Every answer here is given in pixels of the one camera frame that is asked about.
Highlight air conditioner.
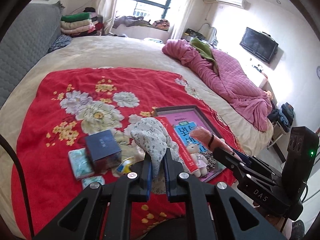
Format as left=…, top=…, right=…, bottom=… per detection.
left=216, top=0, right=248, bottom=9

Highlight red white tissue box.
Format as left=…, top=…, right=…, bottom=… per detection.
left=155, top=116, right=197, bottom=174

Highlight folded clothes stack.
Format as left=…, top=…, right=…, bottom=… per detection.
left=60, top=7, right=104, bottom=38

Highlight dark clothes on stool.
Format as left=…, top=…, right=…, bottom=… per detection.
left=268, top=102, right=295, bottom=127

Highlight left white curtain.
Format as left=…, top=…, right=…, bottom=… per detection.
left=96, top=0, right=117, bottom=34

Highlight leopard print scarf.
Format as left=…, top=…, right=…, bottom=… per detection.
left=203, top=152, right=218, bottom=171

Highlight green cloth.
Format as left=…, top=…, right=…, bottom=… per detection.
left=189, top=37, right=217, bottom=67

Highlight small teal tissue pack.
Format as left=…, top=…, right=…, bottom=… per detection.
left=81, top=176, right=105, bottom=189

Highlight wall clock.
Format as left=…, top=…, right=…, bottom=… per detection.
left=316, top=66, right=320, bottom=79

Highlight wall mounted television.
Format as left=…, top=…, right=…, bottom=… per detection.
left=240, top=27, right=278, bottom=64

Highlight small side stool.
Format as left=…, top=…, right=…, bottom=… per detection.
left=267, top=121, right=288, bottom=149

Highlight pink teddy bear toy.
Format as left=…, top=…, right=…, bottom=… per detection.
left=189, top=127, right=241, bottom=160

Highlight white plush doll purple dress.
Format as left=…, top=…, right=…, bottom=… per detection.
left=187, top=144, right=208, bottom=178

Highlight white floral cloth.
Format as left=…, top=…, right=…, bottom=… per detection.
left=130, top=118, right=182, bottom=178

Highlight grey quilted headboard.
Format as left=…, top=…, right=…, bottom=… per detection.
left=0, top=1, right=64, bottom=105

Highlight dark tray box lid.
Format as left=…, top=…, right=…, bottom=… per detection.
left=154, top=105, right=222, bottom=153

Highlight pink quilted comforter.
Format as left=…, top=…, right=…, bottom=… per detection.
left=162, top=40, right=272, bottom=132

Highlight beige bed sheet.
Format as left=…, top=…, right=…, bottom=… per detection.
left=1, top=36, right=273, bottom=155

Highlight clothes pile on windowsill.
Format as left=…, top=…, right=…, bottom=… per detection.
left=112, top=16, right=170, bottom=31

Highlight red floral blanket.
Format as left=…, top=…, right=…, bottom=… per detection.
left=17, top=68, right=241, bottom=232

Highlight dark blue box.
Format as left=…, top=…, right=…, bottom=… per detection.
left=85, top=129, right=121, bottom=173

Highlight black camera cable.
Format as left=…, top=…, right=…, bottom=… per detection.
left=0, top=133, right=36, bottom=239

